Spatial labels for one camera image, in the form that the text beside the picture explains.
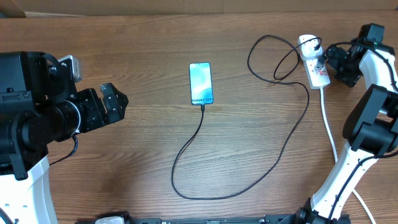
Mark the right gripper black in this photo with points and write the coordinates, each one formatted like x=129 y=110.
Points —
x=349 y=80

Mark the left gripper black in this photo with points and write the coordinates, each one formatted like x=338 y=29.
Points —
x=99 y=113

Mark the Samsung Galaxy smartphone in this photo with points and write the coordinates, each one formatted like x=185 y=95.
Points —
x=201 y=87

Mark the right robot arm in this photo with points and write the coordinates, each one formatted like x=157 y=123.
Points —
x=370 y=130

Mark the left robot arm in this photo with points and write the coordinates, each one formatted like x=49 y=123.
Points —
x=39 y=105

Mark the white charger plug adapter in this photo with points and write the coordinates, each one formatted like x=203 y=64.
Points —
x=310 y=47

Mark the white power strip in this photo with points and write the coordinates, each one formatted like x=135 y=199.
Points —
x=317 y=75

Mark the brown cardboard backdrop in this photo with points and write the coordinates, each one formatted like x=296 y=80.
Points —
x=22 y=8

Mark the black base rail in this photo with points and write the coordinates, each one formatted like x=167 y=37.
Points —
x=124 y=217

